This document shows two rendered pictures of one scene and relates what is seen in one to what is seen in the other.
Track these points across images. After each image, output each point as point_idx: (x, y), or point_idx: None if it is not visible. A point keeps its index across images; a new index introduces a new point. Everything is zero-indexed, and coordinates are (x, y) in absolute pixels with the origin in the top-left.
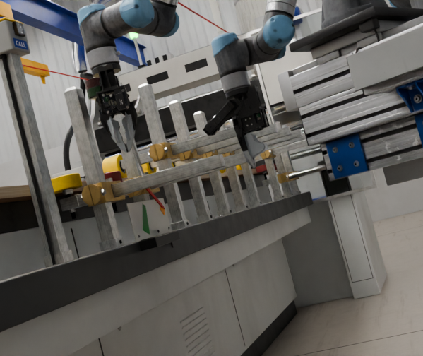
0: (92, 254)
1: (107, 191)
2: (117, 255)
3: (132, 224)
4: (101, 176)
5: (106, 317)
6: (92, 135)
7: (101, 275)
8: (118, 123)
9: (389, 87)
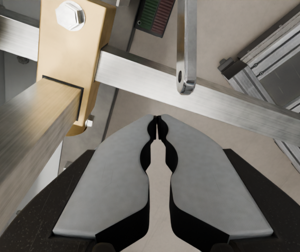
0: (95, 137)
1: (92, 100)
2: (114, 100)
3: (124, 5)
4: (73, 112)
5: None
6: (3, 195)
7: (105, 133)
8: (148, 198)
9: None
